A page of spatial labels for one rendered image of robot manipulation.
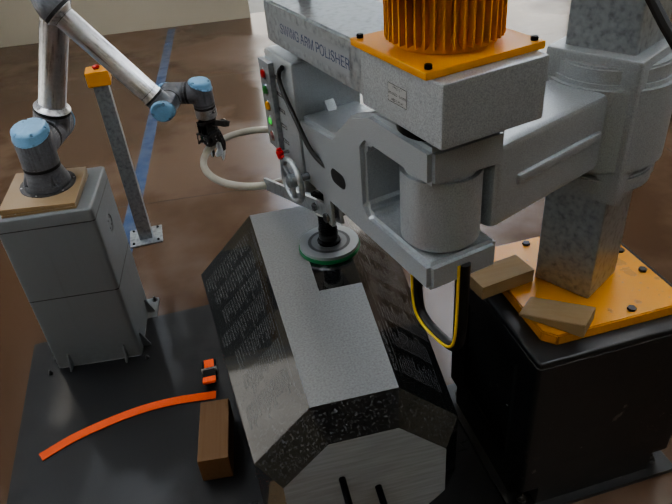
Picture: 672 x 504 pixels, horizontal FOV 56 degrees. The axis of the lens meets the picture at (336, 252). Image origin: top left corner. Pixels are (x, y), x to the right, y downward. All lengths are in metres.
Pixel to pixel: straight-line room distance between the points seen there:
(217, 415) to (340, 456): 1.03
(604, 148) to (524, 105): 0.56
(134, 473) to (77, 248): 0.96
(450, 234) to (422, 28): 0.47
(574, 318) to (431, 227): 0.72
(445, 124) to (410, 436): 0.90
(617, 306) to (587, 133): 0.64
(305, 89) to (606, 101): 0.81
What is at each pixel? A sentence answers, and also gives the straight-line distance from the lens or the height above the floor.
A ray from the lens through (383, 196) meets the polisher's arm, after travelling 1.67.
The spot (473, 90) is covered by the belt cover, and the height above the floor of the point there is 1.68.
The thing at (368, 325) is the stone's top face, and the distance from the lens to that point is 1.94.
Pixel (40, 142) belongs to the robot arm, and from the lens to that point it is 2.85.
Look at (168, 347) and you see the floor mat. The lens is 3.25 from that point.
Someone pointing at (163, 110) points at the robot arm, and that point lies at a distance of 2.63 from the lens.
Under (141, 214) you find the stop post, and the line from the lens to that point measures 4.04.
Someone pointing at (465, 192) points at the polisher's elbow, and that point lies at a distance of 1.42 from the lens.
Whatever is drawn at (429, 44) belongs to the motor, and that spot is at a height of 1.74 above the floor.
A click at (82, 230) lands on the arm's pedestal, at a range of 2.86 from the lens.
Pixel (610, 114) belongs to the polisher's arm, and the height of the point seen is 1.42.
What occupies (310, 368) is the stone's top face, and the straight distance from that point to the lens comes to 1.82.
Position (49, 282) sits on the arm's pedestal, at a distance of 3.05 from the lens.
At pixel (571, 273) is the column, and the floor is 0.85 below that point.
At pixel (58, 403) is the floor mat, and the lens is 3.20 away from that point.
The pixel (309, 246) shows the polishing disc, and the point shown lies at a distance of 2.25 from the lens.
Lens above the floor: 2.12
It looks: 35 degrees down
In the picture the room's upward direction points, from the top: 5 degrees counter-clockwise
